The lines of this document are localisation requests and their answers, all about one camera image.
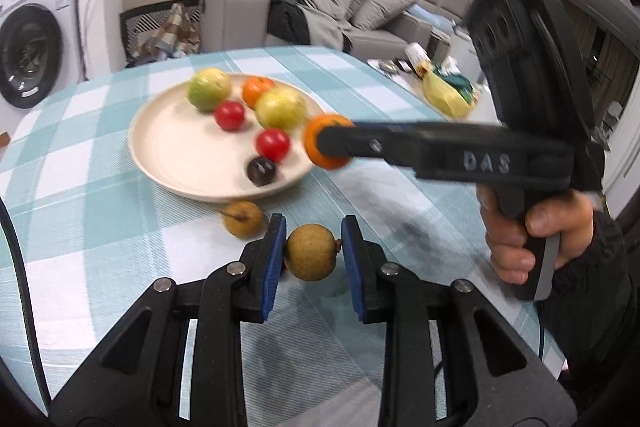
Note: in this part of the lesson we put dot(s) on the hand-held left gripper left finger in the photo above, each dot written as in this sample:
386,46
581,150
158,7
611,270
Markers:
272,262

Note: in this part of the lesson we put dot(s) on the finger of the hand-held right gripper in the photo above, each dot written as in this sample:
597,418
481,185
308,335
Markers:
370,144
390,124

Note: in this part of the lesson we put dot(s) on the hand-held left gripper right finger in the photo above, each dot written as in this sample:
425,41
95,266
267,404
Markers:
351,262

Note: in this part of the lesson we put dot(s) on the small brown round fruit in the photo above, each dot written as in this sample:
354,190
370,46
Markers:
243,219
310,252

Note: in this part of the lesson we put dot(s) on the small orange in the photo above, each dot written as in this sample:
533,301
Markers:
311,145

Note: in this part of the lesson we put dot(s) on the red cherry tomato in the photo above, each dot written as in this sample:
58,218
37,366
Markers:
273,145

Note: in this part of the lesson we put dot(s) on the large yellow-green guava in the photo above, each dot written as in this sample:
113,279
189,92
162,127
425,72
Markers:
280,108

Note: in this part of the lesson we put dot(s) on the large orange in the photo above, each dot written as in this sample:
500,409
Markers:
256,91

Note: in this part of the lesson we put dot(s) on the small red tomato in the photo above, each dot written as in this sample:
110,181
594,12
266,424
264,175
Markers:
230,116

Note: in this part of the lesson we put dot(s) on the cream round plate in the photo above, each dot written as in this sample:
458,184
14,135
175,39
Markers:
175,152

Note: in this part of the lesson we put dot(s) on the person's right forearm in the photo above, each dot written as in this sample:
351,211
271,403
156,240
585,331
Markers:
595,307

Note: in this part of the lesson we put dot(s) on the person's right hand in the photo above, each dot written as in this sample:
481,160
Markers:
502,242

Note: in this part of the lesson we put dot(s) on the white coffee table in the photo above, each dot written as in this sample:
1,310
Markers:
400,81

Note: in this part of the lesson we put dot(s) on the yellow bag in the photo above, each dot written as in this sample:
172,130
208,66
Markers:
442,99

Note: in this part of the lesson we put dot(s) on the white jar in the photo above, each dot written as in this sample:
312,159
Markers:
416,56

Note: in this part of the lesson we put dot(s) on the dark purple plum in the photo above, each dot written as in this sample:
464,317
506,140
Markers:
261,172

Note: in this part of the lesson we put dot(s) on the grey bin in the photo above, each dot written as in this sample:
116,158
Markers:
441,46

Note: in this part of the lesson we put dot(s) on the pile of dark clothes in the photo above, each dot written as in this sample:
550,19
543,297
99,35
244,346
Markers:
290,17

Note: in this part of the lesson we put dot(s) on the small green-yellow guava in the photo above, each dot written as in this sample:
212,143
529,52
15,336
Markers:
209,89

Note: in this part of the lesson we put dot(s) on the grey sofa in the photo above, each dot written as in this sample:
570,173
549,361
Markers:
235,17

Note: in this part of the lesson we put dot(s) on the beige checked cloth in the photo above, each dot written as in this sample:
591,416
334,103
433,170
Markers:
170,32

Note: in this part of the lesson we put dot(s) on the white washing machine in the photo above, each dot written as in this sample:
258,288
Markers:
35,52

